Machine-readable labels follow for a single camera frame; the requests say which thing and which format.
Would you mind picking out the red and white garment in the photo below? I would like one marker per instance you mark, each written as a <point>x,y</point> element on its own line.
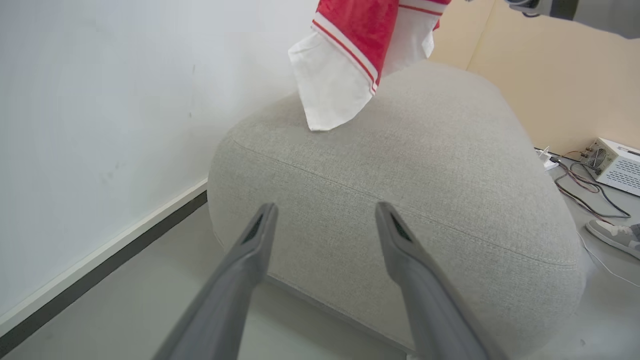
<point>350,55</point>

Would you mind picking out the grey sneaker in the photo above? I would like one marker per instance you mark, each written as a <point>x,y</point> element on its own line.
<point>614,236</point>

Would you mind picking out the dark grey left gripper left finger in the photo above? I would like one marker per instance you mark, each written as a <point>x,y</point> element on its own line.
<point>227,295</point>

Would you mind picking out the white power strip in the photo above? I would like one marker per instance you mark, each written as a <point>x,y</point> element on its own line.
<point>547,159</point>

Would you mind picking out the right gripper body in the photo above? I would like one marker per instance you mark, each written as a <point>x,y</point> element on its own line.
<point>523,6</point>

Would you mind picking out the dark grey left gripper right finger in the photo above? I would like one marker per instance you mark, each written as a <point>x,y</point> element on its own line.
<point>430,300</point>

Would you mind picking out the white power supply box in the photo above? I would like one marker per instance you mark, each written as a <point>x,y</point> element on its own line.
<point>616,165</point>

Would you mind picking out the light grey fabric seat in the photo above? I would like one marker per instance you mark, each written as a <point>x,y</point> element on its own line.
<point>400,200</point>

